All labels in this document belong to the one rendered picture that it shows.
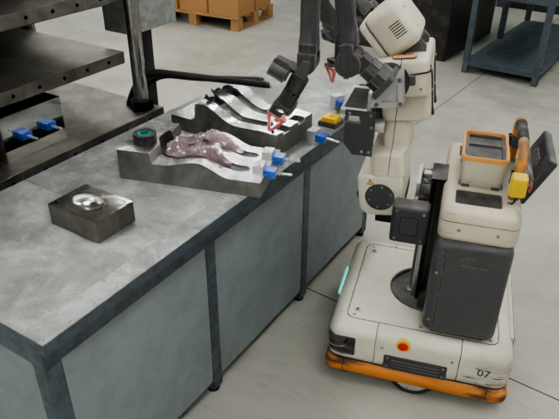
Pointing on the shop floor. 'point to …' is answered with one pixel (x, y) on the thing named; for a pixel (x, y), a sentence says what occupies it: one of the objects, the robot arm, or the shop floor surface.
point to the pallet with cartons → (249, 8)
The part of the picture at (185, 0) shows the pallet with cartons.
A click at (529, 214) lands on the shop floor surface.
